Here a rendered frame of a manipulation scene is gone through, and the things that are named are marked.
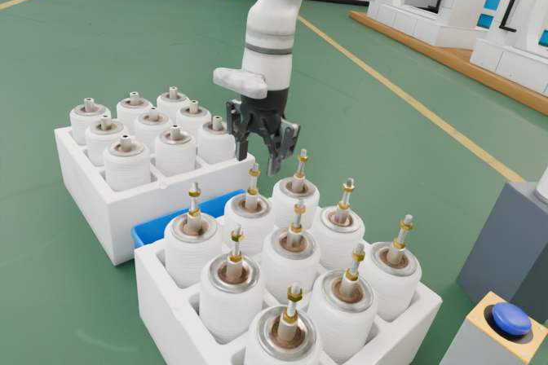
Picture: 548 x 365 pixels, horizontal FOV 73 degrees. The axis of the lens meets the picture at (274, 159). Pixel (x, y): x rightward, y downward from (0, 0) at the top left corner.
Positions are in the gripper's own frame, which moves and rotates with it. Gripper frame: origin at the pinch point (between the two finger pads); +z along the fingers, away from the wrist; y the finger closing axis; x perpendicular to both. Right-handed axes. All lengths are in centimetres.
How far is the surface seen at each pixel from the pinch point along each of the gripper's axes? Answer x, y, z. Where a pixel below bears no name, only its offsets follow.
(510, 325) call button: 4.1, -41.2, 2.0
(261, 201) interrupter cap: -2.0, -0.5, 9.6
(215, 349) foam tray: 21.2, -12.0, 16.7
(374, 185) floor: -67, -2, 35
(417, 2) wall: -709, 194, 24
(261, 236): 2.0, -4.2, 13.4
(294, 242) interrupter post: 3.7, -12.0, 8.6
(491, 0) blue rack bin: -706, 75, 1
